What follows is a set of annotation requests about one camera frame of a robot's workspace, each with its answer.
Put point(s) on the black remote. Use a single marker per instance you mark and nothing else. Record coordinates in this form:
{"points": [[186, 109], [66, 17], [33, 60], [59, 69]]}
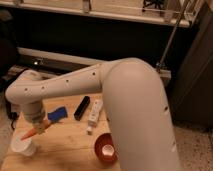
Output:
{"points": [[81, 108]]}

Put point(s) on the dark cabinet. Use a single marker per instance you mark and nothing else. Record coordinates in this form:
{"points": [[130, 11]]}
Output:
{"points": [[191, 93]]}

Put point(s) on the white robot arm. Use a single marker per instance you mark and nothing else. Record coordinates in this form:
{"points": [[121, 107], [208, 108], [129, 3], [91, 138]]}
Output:
{"points": [[134, 99]]}

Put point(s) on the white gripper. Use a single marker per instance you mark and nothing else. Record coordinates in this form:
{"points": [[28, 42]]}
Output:
{"points": [[35, 113]]}

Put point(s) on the metal pole stand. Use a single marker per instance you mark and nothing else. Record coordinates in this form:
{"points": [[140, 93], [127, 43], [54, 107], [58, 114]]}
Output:
{"points": [[160, 64]]}

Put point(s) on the blue sponge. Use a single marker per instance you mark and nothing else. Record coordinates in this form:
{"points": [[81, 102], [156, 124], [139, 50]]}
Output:
{"points": [[57, 115]]}

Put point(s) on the black office chair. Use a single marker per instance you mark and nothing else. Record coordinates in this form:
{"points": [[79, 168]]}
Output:
{"points": [[9, 54]]}

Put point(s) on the red bowl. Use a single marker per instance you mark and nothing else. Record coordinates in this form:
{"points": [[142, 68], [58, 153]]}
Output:
{"points": [[104, 149]]}

